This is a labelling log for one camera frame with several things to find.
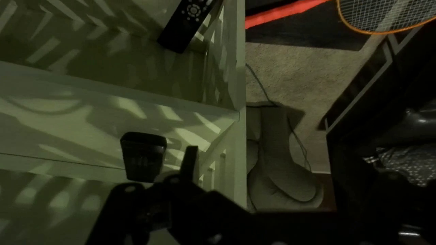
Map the black floor cable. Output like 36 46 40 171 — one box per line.
246 61 316 174

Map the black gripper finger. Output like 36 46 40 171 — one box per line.
119 130 168 183

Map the white lattice shelf unit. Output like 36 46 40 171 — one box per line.
0 0 250 245

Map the black leather sofa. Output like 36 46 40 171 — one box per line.
318 25 436 214

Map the grey fabric object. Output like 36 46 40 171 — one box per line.
247 103 326 212

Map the black white patterned pillow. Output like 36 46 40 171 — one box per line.
363 144 436 187

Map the black remote control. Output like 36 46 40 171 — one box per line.
156 0 225 54

